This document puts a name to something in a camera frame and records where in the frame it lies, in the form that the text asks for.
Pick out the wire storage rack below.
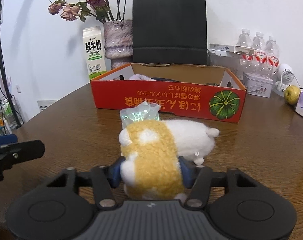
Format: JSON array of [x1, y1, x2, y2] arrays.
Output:
[[0, 98, 17, 135]]

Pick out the middle clear water bottle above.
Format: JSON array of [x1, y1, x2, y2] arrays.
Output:
[[252, 32, 267, 73]]

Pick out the white green milk carton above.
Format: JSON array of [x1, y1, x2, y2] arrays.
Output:
[[83, 26, 106, 80]]

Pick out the orange white plush hamster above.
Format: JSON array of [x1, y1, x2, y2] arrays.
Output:
[[119, 119, 220, 202]]

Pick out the navy blue sock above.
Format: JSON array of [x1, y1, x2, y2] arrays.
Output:
[[151, 77, 179, 82]]

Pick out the small white desk fan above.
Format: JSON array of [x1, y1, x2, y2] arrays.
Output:
[[273, 63, 294, 97]]

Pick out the fluffy lilac headband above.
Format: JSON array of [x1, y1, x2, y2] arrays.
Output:
[[129, 74, 154, 81]]

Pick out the clear plastic food container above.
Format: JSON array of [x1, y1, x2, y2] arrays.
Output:
[[208, 49, 243, 80]]

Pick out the iridescent plastic packet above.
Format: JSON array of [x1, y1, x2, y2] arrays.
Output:
[[120, 101, 161, 129]]

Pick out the left clear water bottle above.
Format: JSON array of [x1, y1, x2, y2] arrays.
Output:
[[237, 28, 252, 80]]

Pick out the white floral tin box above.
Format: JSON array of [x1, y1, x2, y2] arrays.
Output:
[[242, 72, 273, 98]]

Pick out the clear water bottle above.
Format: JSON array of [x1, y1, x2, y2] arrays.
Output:
[[237, 28, 252, 80], [266, 36, 280, 78], [252, 32, 267, 73]]

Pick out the black paper shopping bag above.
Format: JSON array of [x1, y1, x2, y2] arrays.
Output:
[[132, 0, 207, 65]]

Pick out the dried pink rose bouquet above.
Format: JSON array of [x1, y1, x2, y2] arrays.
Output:
[[48, 0, 127, 24]]

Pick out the red orange cardboard box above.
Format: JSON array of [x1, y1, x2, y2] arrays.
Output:
[[90, 63, 247, 123]]

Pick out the right clear water bottle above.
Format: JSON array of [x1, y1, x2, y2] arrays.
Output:
[[266, 36, 280, 78]]

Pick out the black light stand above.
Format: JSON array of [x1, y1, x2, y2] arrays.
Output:
[[0, 0, 23, 129]]

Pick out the yellow green pear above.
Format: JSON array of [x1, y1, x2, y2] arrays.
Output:
[[284, 85, 301, 106]]

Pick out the white wall socket panel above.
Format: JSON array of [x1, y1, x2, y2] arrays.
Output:
[[37, 100, 56, 111]]

